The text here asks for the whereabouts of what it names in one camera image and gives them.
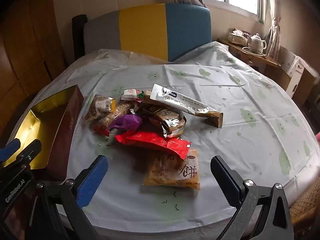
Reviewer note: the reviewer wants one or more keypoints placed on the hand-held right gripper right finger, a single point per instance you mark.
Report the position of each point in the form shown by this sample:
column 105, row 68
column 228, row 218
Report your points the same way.
column 225, row 180

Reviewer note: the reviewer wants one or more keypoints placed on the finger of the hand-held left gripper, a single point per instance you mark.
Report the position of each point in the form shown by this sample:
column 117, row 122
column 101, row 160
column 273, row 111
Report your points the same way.
column 7, row 148
column 30, row 150

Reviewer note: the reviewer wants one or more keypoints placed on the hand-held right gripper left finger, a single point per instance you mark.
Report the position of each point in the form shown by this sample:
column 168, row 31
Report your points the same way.
column 93, row 180

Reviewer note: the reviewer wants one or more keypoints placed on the red tin box gold inside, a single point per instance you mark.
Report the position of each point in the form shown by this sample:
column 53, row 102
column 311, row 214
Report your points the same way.
column 72, row 120

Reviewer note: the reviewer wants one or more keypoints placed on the yellow pastry packet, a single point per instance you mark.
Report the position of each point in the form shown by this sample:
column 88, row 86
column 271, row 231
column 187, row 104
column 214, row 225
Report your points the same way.
column 172, row 172

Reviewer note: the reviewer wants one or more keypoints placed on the nut bar packet red ends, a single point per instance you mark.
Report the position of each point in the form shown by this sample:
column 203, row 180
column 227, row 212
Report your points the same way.
column 112, row 116

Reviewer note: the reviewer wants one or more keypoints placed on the purple candy packet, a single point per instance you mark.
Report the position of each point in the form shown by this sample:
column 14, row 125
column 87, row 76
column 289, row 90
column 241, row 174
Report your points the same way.
column 127, row 122

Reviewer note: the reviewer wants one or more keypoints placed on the clear brown cake packet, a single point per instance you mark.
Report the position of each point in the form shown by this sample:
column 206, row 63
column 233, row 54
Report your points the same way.
column 96, row 107

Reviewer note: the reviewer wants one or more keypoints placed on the plain red snack packet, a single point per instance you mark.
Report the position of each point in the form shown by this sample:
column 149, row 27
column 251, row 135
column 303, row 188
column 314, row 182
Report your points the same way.
column 155, row 141

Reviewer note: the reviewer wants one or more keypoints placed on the dark brown candy packet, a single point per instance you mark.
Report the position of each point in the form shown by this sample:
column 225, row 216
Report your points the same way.
column 172, row 123

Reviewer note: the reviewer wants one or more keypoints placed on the long white sachet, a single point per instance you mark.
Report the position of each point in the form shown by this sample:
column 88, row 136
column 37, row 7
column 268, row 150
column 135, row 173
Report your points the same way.
column 180, row 100

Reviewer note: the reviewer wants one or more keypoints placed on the small white pink candy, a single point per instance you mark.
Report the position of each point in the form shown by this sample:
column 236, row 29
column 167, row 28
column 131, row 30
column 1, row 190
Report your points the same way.
column 129, row 94

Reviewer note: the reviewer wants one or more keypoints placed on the green candy packet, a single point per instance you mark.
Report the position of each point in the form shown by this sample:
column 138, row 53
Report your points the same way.
column 142, row 95

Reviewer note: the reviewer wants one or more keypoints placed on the woven rattan seat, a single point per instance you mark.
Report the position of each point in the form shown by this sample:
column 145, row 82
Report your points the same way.
column 307, row 200

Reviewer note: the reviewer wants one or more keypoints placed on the dark brown snack packet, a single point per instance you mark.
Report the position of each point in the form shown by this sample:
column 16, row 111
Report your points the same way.
column 150, row 110

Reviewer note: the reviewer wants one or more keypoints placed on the white tablecloth green cloud print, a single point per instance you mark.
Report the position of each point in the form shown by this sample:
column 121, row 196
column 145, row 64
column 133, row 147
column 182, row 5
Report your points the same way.
column 250, row 92

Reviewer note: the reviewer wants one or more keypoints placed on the wooden wardrobe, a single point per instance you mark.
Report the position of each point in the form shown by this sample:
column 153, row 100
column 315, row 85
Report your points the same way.
column 25, row 42

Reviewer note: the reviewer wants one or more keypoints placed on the white and brown cardboard box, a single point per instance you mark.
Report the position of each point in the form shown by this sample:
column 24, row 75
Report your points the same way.
column 295, row 75

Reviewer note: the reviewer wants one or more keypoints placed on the wooden side table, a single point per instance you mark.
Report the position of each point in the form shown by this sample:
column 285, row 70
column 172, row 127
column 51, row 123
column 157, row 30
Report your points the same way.
column 265, row 60

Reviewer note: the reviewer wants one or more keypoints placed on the white teapot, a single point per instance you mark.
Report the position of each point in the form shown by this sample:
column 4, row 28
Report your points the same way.
column 257, row 42

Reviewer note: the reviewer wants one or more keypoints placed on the patterned tissue box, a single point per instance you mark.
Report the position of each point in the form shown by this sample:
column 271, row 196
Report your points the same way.
column 236, row 37

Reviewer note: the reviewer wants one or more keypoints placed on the grey yellow blue chair back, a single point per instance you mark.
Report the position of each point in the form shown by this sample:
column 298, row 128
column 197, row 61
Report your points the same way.
column 142, row 30

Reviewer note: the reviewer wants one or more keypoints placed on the beige curtain beside side table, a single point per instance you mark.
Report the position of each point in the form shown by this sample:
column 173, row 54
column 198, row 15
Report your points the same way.
column 273, row 22

